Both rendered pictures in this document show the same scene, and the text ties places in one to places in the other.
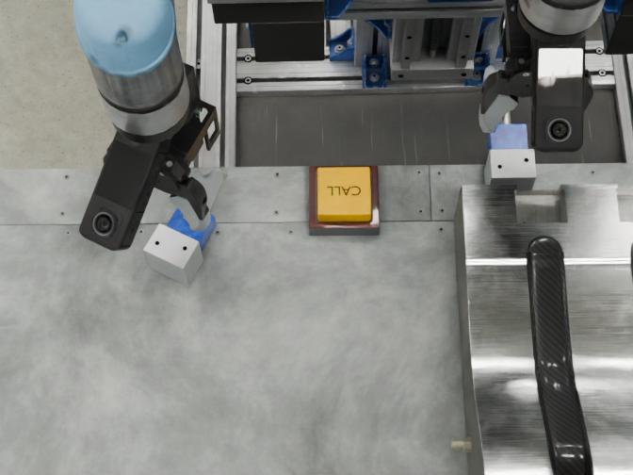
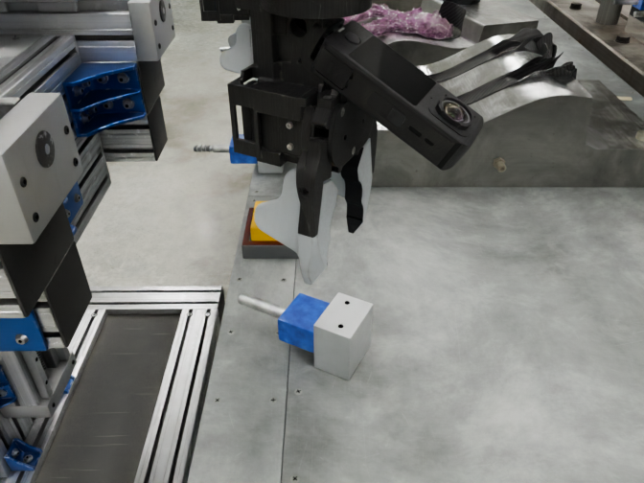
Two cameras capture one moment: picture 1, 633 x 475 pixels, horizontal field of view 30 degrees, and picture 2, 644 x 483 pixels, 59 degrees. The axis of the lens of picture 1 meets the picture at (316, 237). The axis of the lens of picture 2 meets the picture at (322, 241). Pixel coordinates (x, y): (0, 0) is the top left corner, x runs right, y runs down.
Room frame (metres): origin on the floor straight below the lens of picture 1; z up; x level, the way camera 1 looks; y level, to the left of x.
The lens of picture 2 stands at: (0.53, 0.53, 1.20)
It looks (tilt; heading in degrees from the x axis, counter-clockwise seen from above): 36 degrees down; 269
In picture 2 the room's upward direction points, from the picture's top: straight up
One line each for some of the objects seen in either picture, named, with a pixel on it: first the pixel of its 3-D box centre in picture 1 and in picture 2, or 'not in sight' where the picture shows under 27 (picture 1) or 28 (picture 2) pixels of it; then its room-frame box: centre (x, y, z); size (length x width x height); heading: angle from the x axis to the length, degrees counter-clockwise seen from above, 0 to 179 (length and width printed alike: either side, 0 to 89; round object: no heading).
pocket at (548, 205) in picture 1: (537, 210); not in sight; (0.52, -0.24, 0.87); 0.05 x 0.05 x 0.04; 89
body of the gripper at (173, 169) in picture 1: (160, 127); (307, 75); (0.53, 0.14, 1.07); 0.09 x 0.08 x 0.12; 152
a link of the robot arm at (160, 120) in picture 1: (141, 88); not in sight; (0.53, 0.15, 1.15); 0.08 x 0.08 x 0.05
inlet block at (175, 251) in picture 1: (194, 220); (298, 319); (0.54, 0.14, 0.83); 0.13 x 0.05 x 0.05; 152
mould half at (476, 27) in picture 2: not in sight; (388, 41); (0.37, -0.64, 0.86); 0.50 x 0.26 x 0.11; 16
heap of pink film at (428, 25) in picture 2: not in sight; (389, 20); (0.38, -0.63, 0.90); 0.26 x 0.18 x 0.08; 16
